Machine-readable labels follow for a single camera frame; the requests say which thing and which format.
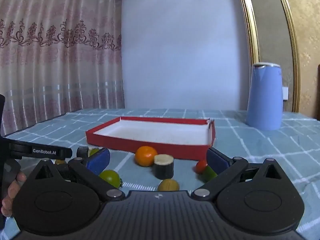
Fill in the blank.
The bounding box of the pink patterned curtain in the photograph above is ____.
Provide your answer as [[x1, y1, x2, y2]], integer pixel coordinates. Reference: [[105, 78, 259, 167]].
[[0, 0, 125, 135]]

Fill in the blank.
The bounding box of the black cylinder white top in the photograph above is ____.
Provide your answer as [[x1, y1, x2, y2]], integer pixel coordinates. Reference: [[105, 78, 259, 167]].
[[153, 154, 175, 180]]

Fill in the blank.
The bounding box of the red cherry tomato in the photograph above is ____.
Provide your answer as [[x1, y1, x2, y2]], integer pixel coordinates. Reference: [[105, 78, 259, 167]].
[[194, 159, 208, 175]]

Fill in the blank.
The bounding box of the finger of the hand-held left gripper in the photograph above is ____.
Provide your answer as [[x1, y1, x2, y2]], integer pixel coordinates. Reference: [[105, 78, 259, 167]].
[[76, 147, 89, 159]]

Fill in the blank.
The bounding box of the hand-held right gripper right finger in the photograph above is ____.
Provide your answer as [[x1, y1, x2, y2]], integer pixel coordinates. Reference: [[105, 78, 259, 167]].
[[191, 147, 290, 202]]

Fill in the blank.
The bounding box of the large green tomato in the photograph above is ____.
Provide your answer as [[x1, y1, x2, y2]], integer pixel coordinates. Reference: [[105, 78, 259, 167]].
[[99, 169, 123, 189]]

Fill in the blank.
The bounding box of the blue checked tablecloth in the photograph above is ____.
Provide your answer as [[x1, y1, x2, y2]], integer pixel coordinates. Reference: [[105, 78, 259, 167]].
[[0, 109, 320, 240]]

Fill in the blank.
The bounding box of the small dark green tomato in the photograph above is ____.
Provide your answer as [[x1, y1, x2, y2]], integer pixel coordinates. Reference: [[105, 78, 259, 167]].
[[202, 166, 218, 182]]

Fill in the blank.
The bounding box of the blue electric kettle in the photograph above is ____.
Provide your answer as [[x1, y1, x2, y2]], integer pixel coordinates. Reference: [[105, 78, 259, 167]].
[[245, 62, 284, 131]]

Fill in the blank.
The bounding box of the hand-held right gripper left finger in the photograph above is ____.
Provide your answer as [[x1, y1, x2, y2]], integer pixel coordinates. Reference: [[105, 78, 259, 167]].
[[27, 148, 125, 202]]

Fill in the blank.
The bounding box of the red cardboard box tray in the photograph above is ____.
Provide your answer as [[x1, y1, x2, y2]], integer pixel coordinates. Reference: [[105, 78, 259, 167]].
[[85, 116, 215, 161]]

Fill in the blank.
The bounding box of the person's left hand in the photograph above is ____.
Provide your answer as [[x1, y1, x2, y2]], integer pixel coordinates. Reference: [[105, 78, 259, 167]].
[[1, 172, 27, 217]]

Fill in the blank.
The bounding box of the orange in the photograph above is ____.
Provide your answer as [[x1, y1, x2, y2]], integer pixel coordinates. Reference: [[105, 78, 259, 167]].
[[134, 146, 158, 167]]

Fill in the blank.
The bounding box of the gold wall moulding strip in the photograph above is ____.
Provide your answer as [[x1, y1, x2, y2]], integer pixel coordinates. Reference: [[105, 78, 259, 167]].
[[235, 0, 261, 64], [273, 0, 300, 113]]

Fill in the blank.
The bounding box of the yellow cherry tomato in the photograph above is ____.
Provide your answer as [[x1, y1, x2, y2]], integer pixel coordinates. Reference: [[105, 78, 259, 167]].
[[157, 179, 180, 192]]

